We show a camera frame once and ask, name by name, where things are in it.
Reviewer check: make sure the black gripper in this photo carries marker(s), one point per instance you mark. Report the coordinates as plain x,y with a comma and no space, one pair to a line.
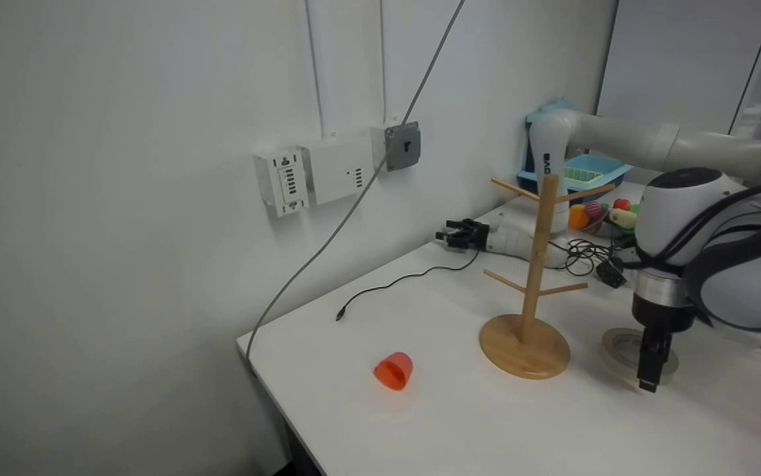
658,343

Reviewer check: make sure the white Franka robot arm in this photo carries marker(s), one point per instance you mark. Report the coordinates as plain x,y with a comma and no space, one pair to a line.
681,202

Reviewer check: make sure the black power adapter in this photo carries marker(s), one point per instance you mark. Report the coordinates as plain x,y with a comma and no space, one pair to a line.
612,272

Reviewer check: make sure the wooden mug tree stand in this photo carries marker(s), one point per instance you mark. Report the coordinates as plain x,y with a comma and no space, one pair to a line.
527,346

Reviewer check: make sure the green toy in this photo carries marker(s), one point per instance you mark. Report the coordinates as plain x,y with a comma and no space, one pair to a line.
624,219

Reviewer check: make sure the small red toy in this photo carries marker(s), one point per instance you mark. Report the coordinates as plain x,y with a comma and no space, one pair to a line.
621,205

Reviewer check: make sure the purple toy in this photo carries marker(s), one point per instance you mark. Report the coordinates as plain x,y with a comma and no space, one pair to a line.
595,212

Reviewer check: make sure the orange toy ball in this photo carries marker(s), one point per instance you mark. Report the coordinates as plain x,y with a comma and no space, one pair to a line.
579,216

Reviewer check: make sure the blue plastic basket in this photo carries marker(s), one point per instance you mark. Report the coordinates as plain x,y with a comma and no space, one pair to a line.
595,166

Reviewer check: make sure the black plug connector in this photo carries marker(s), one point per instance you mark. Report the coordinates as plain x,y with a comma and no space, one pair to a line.
467,234

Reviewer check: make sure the orange plastic cup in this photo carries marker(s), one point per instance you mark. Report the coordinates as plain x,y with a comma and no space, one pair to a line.
393,370

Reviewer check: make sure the grey wall junction box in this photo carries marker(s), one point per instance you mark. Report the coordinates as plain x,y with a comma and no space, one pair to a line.
403,146

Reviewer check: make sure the white wall junction box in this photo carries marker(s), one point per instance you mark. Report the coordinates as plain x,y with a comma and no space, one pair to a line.
340,166

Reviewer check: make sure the white wall conduit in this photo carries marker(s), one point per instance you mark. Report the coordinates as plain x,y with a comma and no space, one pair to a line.
385,60
315,60

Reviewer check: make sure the white labelled wall box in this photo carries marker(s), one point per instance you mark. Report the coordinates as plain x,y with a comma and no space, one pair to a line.
280,179

